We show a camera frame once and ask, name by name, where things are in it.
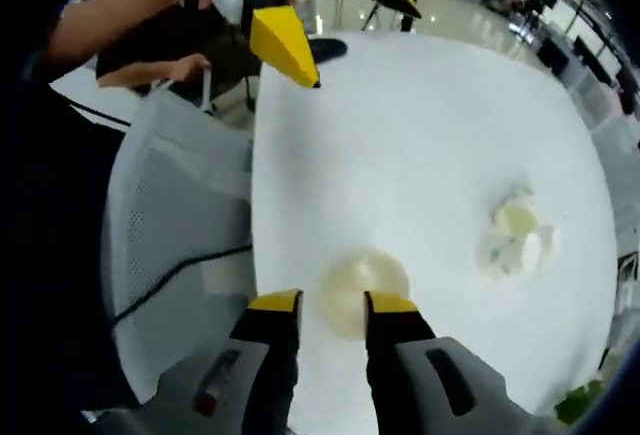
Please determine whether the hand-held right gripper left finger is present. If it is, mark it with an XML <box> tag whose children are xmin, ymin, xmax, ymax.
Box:
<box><xmin>158</xmin><ymin>288</ymin><xmax>305</xmax><ymax>435</ymax></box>

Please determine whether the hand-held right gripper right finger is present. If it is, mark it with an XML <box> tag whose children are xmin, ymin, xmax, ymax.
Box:
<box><xmin>363</xmin><ymin>290</ymin><xmax>515</xmax><ymax>435</ymax></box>

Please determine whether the black oval object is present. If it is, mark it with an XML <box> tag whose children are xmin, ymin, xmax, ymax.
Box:
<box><xmin>308</xmin><ymin>38</ymin><xmax>348</xmax><ymax>63</ymax></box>

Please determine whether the green potted plant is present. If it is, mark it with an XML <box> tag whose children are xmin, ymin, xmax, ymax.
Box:
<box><xmin>554</xmin><ymin>379</ymin><xmax>606</xmax><ymax>424</ymax></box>

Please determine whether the grey mesh chair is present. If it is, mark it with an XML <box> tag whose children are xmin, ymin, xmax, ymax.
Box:
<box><xmin>102</xmin><ymin>84</ymin><xmax>256</xmax><ymax>406</ymax></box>

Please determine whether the black cable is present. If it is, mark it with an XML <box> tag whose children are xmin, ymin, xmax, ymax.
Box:
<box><xmin>49</xmin><ymin>82</ymin><xmax>131</xmax><ymax>129</ymax></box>
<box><xmin>110</xmin><ymin>243</ymin><xmax>254</xmax><ymax>329</ymax></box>

